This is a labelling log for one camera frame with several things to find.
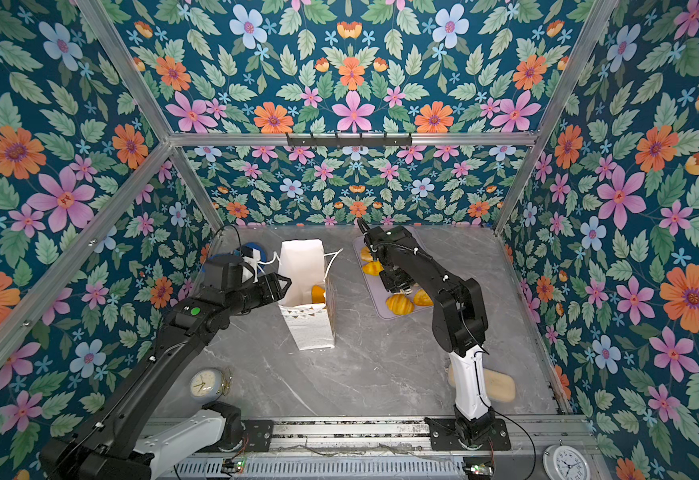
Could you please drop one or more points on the small gold alarm clock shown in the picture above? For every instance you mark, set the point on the small gold alarm clock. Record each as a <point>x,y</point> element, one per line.
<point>210,384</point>

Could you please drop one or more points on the round fake bun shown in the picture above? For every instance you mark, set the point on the round fake bun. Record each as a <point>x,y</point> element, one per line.
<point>422,299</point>

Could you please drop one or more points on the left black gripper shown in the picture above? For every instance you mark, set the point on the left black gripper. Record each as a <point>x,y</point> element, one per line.
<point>273,287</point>

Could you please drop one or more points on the beige oval sponge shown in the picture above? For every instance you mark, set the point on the beige oval sponge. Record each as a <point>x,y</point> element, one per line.
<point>493,386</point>

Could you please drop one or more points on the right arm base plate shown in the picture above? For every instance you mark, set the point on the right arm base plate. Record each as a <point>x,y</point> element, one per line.
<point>450,434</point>

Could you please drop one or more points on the small striped fake bun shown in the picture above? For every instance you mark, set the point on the small striped fake bun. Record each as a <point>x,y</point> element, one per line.
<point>399,305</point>

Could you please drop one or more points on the fake bagel ring bread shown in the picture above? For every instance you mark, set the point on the fake bagel ring bread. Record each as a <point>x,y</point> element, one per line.
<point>365,255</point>

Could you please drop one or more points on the white paper gift bag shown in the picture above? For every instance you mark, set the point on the white paper gift bag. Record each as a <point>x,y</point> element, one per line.
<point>307,263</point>

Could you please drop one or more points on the black hook rail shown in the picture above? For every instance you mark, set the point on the black hook rail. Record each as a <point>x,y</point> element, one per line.
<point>336,140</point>

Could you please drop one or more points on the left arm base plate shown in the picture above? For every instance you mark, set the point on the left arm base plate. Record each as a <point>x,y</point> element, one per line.
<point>257,436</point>

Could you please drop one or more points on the small yellow fake bread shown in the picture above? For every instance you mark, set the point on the small yellow fake bread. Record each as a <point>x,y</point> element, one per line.
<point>373,268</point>

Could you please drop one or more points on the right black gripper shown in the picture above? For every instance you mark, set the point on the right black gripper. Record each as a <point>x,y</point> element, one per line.
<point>390,286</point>

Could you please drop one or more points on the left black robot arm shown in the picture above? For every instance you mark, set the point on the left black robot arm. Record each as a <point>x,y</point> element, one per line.
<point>108,445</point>

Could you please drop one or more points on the orange oval fake bread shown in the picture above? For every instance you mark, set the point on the orange oval fake bread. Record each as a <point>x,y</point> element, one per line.
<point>318,295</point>

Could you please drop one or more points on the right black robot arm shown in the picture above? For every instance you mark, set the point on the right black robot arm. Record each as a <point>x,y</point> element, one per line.
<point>459,320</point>

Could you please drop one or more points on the blue cap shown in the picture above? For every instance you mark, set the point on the blue cap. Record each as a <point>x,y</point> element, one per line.
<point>254,254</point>

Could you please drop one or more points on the white analog clock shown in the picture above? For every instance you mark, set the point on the white analog clock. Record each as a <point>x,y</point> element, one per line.
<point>562,462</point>

